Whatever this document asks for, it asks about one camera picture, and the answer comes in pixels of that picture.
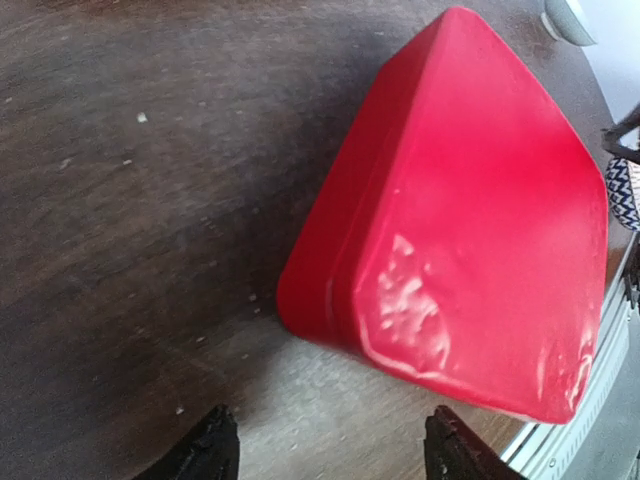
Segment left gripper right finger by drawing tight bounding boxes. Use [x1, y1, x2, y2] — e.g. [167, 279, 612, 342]
[424, 405, 524, 480]

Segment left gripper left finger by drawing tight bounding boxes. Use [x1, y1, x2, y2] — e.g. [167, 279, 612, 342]
[134, 404, 240, 480]

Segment red box lid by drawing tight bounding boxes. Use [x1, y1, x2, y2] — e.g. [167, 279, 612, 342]
[351, 7, 608, 424]

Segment red chocolate box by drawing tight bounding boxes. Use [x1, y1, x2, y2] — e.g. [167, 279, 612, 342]
[276, 47, 427, 351]

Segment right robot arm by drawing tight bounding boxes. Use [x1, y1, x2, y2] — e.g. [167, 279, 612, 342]
[601, 104, 640, 165]

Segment red patterned bowl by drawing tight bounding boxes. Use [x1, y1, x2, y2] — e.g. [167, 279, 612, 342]
[605, 158, 640, 232]

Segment front aluminium rail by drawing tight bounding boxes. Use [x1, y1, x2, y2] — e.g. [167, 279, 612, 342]
[500, 233, 639, 479]

